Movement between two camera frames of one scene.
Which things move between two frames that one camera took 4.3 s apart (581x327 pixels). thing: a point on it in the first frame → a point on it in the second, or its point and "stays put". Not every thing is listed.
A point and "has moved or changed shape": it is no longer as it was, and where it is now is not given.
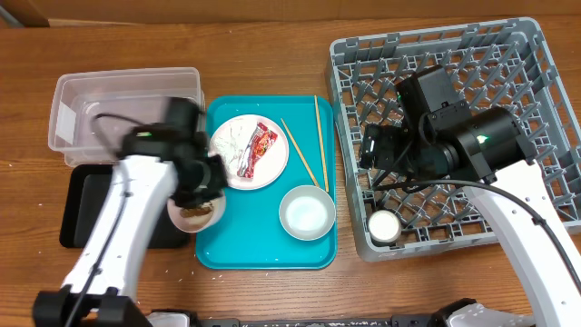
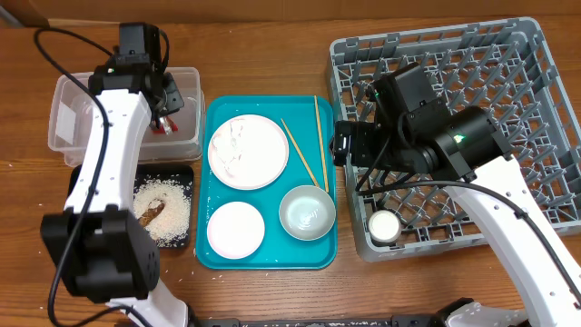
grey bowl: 307,213 stays put
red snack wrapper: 261,139 has moved or changed shape
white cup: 384,226 stays put
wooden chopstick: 300,153 stays put
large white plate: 255,151 stays put
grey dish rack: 509,64 stays put
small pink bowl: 196,222 → 235,230
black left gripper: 189,199 → 177,101
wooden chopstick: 321,143 stays put
